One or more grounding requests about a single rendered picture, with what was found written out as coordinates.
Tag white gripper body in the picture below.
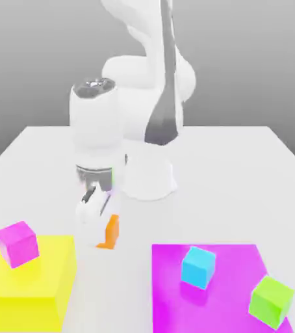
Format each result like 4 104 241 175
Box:
75 187 122 246

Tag small orange cube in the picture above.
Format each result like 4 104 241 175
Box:
96 213 120 250

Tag small magenta cube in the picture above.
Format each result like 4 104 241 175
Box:
0 220 40 269

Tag small cyan cube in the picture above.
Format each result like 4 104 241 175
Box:
181 246 217 291

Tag small green cube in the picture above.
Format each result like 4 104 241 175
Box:
248 275 295 331

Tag large yellow box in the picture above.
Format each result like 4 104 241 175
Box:
0 235 79 333

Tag large magenta box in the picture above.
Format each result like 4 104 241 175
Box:
151 243 295 333

